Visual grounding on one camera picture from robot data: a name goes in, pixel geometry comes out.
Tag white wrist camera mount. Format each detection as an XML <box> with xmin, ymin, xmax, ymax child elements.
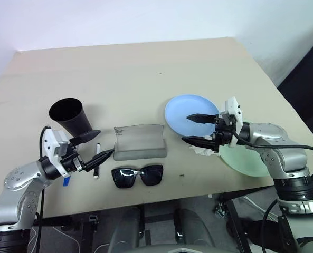
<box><xmin>42</xmin><ymin>128</ymin><xmax>71</xmax><ymax>179</ymax></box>
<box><xmin>219</xmin><ymin>96</ymin><xmax>244</xmax><ymax>150</ymax></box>

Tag crumpled white tissue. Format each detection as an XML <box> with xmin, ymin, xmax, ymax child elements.
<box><xmin>189</xmin><ymin>144</ymin><xmax>222</xmax><ymax>158</ymax></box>

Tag light blue plate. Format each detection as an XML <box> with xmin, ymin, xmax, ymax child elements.
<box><xmin>164</xmin><ymin>94</ymin><xmax>221</xmax><ymax>138</ymax></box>

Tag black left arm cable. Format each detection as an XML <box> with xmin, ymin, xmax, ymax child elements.
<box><xmin>36</xmin><ymin>125</ymin><xmax>53</xmax><ymax>253</ymax></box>

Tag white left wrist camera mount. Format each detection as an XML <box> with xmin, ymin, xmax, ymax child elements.
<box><xmin>42</xmin><ymin>128</ymin><xmax>71</xmax><ymax>179</ymax></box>

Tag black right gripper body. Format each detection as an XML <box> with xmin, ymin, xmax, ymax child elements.
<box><xmin>212</xmin><ymin>113</ymin><xmax>239</xmax><ymax>153</ymax></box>

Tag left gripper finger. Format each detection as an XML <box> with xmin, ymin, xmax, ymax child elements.
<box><xmin>71</xmin><ymin>130</ymin><xmax>102</xmax><ymax>145</ymax></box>
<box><xmin>82</xmin><ymin>148</ymin><xmax>115</xmax><ymax>173</ymax></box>

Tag dark grey rounded shape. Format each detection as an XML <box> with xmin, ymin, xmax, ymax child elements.
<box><xmin>110</xmin><ymin>207</ymin><xmax>146</xmax><ymax>253</ymax></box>
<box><xmin>173</xmin><ymin>208</ymin><xmax>217</xmax><ymax>253</ymax></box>

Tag white marker with black cap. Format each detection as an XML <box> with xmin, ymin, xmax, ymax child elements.
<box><xmin>92</xmin><ymin>143</ymin><xmax>102</xmax><ymax>180</ymax></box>

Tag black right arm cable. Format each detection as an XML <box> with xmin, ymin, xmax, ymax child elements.
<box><xmin>231</xmin><ymin>130</ymin><xmax>313</xmax><ymax>182</ymax></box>

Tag black metal table frame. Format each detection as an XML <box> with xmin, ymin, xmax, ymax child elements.
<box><xmin>40</xmin><ymin>191</ymin><xmax>276</xmax><ymax>253</ymax></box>

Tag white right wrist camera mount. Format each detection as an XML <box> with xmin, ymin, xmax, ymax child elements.
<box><xmin>219</xmin><ymin>96</ymin><xmax>244</xmax><ymax>150</ymax></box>

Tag black sunglasses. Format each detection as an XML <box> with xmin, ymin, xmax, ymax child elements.
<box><xmin>111</xmin><ymin>164</ymin><xmax>164</xmax><ymax>189</ymax></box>

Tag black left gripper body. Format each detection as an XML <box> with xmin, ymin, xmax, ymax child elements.
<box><xmin>60</xmin><ymin>145</ymin><xmax>90</xmax><ymax>173</ymax></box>

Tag light green plate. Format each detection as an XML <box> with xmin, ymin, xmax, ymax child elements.
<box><xmin>218</xmin><ymin>120</ymin><xmax>272</xmax><ymax>178</ymax></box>

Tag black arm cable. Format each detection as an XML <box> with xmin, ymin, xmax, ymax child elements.
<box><xmin>36</xmin><ymin>125</ymin><xmax>53</xmax><ymax>253</ymax></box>
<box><xmin>231</xmin><ymin>130</ymin><xmax>313</xmax><ymax>182</ymax></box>

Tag black plastic cup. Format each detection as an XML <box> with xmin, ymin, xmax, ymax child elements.
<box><xmin>49</xmin><ymin>98</ymin><xmax>93</xmax><ymax>138</ymax></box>

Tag grey open glasses case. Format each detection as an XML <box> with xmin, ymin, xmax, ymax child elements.
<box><xmin>112</xmin><ymin>124</ymin><xmax>167</xmax><ymax>161</ymax></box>

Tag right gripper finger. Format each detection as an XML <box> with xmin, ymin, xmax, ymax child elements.
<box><xmin>182</xmin><ymin>135</ymin><xmax>216</xmax><ymax>151</ymax></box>
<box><xmin>186</xmin><ymin>113</ymin><xmax>217</xmax><ymax>124</ymax></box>

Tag black case with orange mark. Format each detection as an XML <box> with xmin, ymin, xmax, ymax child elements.
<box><xmin>276</xmin><ymin>34</ymin><xmax>313</xmax><ymax>138</ymax></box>

